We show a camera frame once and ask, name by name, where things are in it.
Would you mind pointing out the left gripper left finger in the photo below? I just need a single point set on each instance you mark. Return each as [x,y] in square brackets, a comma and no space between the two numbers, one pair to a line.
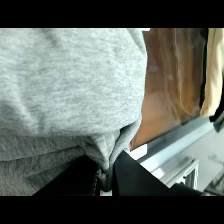
[75,178]

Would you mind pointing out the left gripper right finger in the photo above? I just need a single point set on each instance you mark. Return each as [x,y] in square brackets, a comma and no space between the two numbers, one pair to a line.
[136,180]

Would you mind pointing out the grey garment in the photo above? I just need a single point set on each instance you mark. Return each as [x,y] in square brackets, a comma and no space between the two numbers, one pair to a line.
[66,83]

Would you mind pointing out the black garment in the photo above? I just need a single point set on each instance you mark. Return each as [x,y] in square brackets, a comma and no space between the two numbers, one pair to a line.
[219,122]

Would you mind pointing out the yellow garment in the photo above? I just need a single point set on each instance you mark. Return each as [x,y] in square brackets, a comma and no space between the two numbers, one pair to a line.
[213,73]

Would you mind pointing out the silver frame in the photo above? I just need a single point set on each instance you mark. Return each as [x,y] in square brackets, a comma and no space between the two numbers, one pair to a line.
[175,166]

